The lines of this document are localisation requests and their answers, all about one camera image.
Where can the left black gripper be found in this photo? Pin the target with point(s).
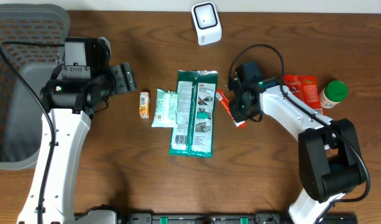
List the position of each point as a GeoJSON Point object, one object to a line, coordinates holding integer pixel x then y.
{"type": "Point", "coordinates": [126, 81]}

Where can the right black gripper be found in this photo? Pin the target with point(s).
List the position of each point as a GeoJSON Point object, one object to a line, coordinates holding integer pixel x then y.
{"type": "Point", "coordinates": [237, 115]}

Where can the red stick sachet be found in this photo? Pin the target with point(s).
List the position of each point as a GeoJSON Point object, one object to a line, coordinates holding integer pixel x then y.
{"type": "Point", "coordinates": [220, 96]}

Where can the orange tissue pack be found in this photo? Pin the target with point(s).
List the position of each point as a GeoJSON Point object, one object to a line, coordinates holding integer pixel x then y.
{"type": "Point", "coordinates": [144, 110]}

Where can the light green wipes pack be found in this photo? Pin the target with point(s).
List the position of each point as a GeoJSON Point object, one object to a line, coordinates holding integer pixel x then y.
{"type": "Point", "coordinates": [166, 110]}

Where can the red snack packet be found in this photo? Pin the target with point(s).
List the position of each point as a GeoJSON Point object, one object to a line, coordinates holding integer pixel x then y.
{"type": "Point", "coordinates": [304, 87]}

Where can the green lid seasoning jar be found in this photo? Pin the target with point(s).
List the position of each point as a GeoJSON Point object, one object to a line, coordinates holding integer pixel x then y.
{"type": "Point", "coordinates": [333, 93]}

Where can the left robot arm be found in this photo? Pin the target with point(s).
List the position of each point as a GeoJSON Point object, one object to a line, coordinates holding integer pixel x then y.
{"type": "Point", "coordinates": [57, 203]}

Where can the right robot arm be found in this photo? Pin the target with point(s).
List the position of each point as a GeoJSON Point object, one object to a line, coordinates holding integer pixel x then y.
{"type": "Point", "coordinates": [330, 161]}

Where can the white barcode scanner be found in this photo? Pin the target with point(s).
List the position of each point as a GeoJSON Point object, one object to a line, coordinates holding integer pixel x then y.
{"type": "Point", "coordinates": [206, 23]}

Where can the grey plastic mesh basket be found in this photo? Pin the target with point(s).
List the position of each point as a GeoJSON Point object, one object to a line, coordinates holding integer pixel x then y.
{"type": "Point", "coordinates": [30, 43]}

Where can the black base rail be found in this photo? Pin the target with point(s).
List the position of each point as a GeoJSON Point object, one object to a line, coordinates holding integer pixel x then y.
{"type": "Point", "coordinates": [258, 218]}

